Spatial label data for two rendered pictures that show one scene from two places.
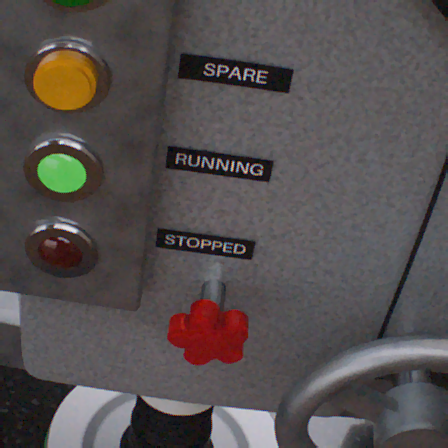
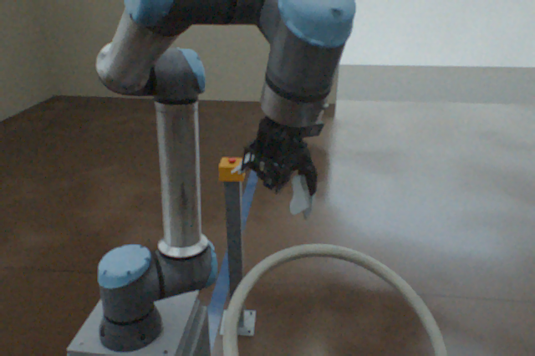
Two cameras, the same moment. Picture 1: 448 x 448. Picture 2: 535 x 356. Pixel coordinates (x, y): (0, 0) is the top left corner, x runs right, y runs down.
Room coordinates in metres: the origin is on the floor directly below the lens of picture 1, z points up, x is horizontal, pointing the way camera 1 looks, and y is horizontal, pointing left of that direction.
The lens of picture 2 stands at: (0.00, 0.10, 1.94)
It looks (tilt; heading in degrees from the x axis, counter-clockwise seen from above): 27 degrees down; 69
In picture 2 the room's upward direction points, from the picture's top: straight up
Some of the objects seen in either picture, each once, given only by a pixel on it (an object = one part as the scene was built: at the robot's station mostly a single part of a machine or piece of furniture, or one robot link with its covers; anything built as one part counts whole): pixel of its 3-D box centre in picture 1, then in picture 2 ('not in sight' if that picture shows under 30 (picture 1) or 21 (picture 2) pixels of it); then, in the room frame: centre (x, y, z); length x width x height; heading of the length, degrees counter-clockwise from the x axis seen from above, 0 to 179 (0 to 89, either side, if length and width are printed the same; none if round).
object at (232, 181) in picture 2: not in sight; (235, 250); (0.53, 1.98, 0.54); 0.20 x 0.20 x 1.09; 67
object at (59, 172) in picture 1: (62, 169); not in sight; (0.30, 0.07, 1.36); 0.02 x 0.01 x 0.02; 94
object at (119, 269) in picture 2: not in sight; (129, 280); (-0.02, 1.19, 1.10); 0.17 x 0.15 x 0.18; 6
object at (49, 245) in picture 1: (60, 249); not in sight; (0.30, 0.07, 1.31); 0.02 x 0.01 x 0.02; 94
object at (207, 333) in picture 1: (209, 312); not in sight; (0.30, 0.00, 1.28); 0.04 x 0.04 x 0.04; 4
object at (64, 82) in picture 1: (65, 80); not in sight; (0.30, 0.07, 1.41); 0.03 x 0.01 x 0.03; 94
